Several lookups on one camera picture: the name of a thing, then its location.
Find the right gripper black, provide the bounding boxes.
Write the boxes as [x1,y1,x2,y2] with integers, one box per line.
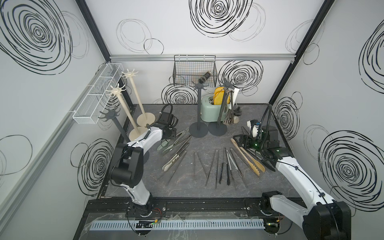
[232,133,267,153]

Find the steel slotted tongs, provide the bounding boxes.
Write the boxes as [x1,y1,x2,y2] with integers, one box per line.
[157,128,189,154]

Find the grey utensil rack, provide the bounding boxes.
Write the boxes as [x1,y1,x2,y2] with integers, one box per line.
[189,83,209,138]
[98,109,130,143]
[208,81,233,137]

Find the plain steel serving tongs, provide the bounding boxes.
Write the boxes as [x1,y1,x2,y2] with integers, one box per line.
[217,90,232,127]

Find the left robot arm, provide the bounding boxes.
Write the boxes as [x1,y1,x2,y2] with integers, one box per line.
[111,104,178,217]

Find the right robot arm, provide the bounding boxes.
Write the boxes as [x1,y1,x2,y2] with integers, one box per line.
[231,105,352,240]

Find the black tipped steel tongs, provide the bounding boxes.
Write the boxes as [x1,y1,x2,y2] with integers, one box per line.
[246,149,276,172]

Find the large steel tongs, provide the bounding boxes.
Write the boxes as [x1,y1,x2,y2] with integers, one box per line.
[166,150,188,186]

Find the back cream utensil rack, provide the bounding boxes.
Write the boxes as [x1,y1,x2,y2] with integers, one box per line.
[122,69,156,127]

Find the cream utensil rack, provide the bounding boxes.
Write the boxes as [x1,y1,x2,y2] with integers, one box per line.
[107,85,148,141]
[122,69,156,127]

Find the slim steel tongs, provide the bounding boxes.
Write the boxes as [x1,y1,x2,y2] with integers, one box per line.
[205,149,219,189]

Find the beige plastic tongs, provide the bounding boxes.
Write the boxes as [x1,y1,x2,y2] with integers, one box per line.
[231,138,266,177]

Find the steel v-shaped tongs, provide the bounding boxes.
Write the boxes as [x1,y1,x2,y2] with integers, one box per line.
[192,151,208,178]

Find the front cream utensil rack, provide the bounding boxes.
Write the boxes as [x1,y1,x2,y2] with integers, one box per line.
[107,85,148,141]

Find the black tweezer tongs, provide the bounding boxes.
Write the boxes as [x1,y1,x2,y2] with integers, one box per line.
[219,148,231,186]

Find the glass sugar jar black lid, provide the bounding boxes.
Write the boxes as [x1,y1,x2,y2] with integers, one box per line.
[233,107,242,124]

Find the mint green toaster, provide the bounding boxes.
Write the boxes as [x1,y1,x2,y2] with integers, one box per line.
[201,95,221,123]

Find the dark bottle in basket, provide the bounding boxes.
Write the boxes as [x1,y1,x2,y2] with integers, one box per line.
[198,72,212,84]

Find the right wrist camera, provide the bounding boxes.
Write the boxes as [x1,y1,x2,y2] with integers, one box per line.
[247,120,261,139]

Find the white handled slim tongs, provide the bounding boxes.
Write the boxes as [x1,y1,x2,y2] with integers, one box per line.
[225,149,243,189]

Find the black wire wall basket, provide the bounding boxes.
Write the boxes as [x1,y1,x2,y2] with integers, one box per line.
[172,55,218,87]

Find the white wire wall basket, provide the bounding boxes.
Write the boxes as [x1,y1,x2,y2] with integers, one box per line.
[73,63,123,125]

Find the grey slotted cable duct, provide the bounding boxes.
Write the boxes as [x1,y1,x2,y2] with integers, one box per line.
[90,219,265,231]

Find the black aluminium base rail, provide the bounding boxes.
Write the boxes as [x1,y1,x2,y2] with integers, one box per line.
[85,198,266,218]

